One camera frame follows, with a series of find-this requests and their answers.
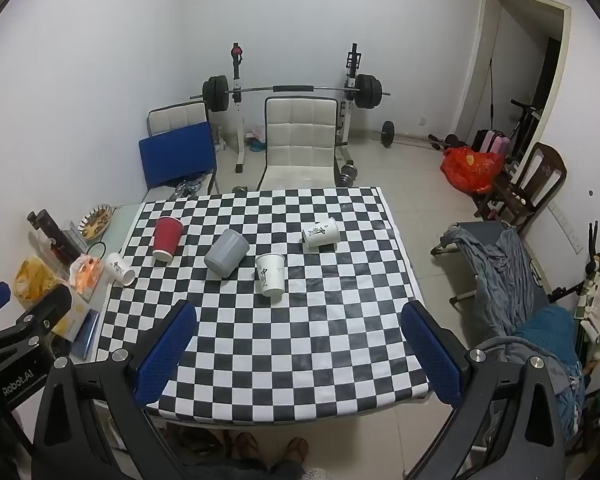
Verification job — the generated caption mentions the white squat rack stand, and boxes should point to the white squat rack stand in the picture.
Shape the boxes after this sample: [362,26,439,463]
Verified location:
[333,43,363,161]
[228,42,249,174]

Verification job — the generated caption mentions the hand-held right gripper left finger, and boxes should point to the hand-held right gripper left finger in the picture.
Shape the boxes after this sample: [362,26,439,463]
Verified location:
[32,300,199,480]

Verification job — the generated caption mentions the person's right foot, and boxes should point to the person's right foot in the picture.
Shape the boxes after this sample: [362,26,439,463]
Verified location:
[284,437,309,471]

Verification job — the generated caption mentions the black white checkered tablecloth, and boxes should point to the black white checkered tablecloth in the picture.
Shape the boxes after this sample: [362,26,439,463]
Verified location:
[94,186,431,423]

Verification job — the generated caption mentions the pink suitcase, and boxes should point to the pink suitcase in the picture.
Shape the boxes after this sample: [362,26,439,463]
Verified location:
[472,130,510,158]

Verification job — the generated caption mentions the dark wooden chair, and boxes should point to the dark wooden chair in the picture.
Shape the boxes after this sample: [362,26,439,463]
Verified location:
[472,142,568,235]

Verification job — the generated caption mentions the small barbell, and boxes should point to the small barbell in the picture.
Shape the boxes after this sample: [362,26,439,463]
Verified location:
[380,121,443,150]

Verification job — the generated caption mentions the black tripod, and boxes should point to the black tripod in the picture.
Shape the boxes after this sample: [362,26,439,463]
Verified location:
[547,220,600,306]

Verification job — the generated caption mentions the grey plastic cup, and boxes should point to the grey plastic cup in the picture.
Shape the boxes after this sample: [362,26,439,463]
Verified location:
[204,228,251,278]

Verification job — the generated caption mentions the red plastic bag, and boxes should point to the red plastic bag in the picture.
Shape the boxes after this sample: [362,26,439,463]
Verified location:
[441,146,505,196]

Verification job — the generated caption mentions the small black dumbbells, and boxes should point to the small black dumbbells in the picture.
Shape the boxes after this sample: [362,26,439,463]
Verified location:
[429,133,461,151]

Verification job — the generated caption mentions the person's foot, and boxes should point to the person's foot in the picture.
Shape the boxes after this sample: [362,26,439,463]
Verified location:
[284,437,309,471]
[235,432,261,468]

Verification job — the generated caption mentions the person's left foot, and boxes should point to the person's left foot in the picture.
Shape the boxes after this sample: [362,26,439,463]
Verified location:
[235,432,261,468]

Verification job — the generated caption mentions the grey folding cot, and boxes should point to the grey folding cot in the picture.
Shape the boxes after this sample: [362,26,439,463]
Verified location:
[430,221,550,311]

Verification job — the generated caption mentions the door frame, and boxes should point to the door frame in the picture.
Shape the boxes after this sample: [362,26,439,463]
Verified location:
[452,0,573,161]

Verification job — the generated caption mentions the yellow snack bag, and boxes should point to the yellow snack bag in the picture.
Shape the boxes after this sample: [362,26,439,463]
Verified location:
[12,255,64,311]

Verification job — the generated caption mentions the blue board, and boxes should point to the blue board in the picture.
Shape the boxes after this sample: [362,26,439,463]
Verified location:
[139,121,218,191]

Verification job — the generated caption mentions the teal knitted cloth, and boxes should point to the teal knitted cloth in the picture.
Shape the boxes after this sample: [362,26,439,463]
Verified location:
[512,305,586,441]

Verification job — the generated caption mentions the shiny metal object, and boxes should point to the shiny metal object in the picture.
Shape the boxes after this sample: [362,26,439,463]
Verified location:
[169,175,213,200]

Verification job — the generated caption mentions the white padded chair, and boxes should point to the white padded chair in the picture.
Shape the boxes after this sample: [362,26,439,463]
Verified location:
[146,101,219,198]
[256,96,341,192]

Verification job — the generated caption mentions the yellow box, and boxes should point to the yellow box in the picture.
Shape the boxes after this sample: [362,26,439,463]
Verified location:
[50,296,93,345]

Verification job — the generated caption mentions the grey garment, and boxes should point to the grey garment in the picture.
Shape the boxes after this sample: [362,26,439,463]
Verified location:
[472,334,580,411]

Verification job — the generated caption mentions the metal dumbbell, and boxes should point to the metal dumbbell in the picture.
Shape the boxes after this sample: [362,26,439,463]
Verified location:
[337,160,361,186]

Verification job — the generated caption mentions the orange plastic bag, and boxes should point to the orange plastic bag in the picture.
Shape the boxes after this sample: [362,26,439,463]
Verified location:
[69,254,105,304]

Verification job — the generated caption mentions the white printed paper cup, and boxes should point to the white printed paper cup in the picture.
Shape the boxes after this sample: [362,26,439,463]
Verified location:
[301,217,341,250]
[104,252,137,288]
[255,253,286,303]

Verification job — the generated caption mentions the red paper cup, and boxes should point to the red paper cup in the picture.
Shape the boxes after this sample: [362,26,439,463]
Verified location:
[152,216,185,262]

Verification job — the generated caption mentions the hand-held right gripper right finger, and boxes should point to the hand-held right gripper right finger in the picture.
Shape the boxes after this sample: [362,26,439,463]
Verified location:
[401,301,566,480]

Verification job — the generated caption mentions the grey cloth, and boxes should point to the grey cloth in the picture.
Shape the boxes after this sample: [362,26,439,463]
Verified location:
[442,225,550,337]

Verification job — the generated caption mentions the white wall power strip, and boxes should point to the white wall power strip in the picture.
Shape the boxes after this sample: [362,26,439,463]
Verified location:
[550,200,583,256]

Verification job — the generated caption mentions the dark brown bottle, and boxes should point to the dark brown bottle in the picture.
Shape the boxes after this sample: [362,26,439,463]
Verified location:
[27,209,88,262]

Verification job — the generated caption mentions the barbell with black plates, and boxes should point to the barbell with black plates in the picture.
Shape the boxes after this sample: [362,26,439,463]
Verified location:
[190,74,391,114]

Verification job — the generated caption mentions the blue phone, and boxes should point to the blue phone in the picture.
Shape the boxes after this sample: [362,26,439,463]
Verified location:
[70,310,101,361]

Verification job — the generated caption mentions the black scooter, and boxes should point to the black scooter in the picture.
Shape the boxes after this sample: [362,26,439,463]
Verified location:
[508,100,545,161]

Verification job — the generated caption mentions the patterned plate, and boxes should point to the patterned plate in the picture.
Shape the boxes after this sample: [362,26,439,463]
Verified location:
[77,204,114,240]

